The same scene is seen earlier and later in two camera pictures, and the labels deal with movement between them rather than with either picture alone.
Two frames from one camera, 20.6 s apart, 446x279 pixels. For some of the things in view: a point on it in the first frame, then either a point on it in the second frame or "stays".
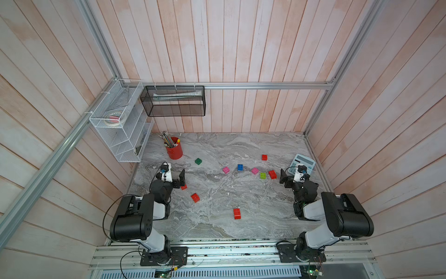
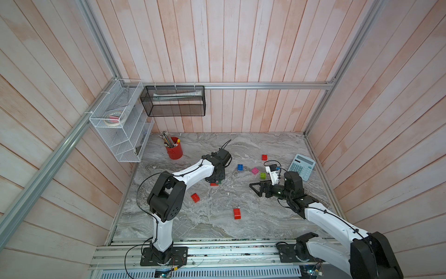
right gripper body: x=290 y=181 to x=278 y=191
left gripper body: x=177 y=185 to x=220 y=176
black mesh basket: x=174 y=100 stays
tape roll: x=112 y=119 stays
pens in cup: x=168 y=142 stays
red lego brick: x=195 y=197 stays
